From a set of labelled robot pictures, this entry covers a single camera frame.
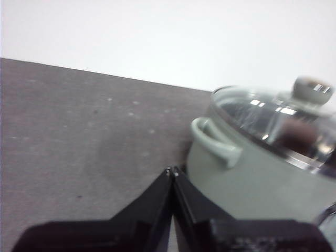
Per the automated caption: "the pale green electric steamer pot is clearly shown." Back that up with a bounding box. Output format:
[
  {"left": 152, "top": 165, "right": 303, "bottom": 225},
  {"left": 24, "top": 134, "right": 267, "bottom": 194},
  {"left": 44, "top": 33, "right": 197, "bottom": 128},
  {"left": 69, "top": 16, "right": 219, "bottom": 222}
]
[{"left": 186, "top": 115, "right": 336, "bottom": 252}]

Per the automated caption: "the glass lid with green knob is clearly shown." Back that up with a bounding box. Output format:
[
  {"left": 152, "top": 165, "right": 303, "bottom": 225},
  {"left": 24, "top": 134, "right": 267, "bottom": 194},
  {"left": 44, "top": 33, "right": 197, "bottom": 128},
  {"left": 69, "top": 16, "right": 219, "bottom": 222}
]
[{"left": 211, "top": 76, "right": 336, "bottom": 180}]

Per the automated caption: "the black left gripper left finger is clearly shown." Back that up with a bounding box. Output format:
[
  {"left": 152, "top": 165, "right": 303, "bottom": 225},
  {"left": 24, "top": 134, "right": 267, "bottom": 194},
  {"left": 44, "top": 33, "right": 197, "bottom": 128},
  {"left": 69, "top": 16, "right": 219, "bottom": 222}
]
[{"left": 12, "top": 166, "right": 174, "bottom": 252}]

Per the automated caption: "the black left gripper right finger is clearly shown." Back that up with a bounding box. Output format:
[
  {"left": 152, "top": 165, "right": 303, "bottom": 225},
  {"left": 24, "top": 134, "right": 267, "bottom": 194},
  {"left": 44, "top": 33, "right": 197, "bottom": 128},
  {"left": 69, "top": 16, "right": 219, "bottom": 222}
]
[{"left": 172, "top": 166, "right": 333, "bottom": 252}]

